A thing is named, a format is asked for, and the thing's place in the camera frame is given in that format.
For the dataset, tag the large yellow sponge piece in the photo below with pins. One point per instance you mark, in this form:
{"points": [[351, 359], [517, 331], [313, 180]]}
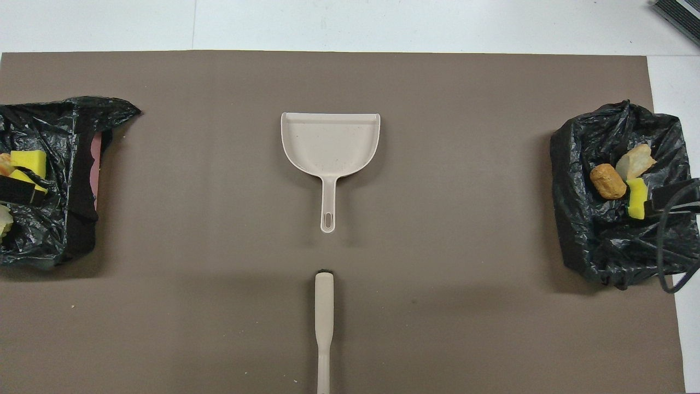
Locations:
{"points": [[24, 177]]}

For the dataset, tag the pale yellowish foam chunk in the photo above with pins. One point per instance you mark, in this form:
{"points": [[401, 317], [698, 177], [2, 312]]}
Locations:
{"points": [[4, 219]]}

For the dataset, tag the tan crusty foam chunk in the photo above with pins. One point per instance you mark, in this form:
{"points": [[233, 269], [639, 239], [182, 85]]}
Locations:
{"points": [[4, 163]]}

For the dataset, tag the small curled yellow sponge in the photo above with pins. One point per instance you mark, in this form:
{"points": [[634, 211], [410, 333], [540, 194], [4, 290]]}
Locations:
{"points": [[30, 160]]}

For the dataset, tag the yellow and green sponge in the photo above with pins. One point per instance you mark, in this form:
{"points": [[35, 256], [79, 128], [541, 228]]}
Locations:
{"points": [[636, 200]]}

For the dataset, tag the pale wedge foam chunk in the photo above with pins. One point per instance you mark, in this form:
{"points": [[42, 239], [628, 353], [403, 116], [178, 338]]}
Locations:
{"points": [[634, 161]]}

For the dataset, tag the brown bread roll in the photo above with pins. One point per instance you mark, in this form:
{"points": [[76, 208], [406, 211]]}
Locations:
{"points": [[607, 181]]}

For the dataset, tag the beige plastic dustpan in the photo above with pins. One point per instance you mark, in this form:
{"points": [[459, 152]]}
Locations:
{"points": [[328, 145]]}

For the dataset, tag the beige hand brush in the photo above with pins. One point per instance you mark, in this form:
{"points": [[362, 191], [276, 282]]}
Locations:
{"points": [[324, 312]]}

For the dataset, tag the black bag over pink bin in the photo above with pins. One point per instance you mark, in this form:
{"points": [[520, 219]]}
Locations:
{"points": [[54, 219]]}

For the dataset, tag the dark grey ribbed object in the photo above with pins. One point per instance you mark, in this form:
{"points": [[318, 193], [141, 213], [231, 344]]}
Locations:
{"points": [[683, 16]]}

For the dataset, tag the brown table mat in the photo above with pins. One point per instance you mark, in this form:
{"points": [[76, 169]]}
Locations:
{"points": [[437, 219]]}

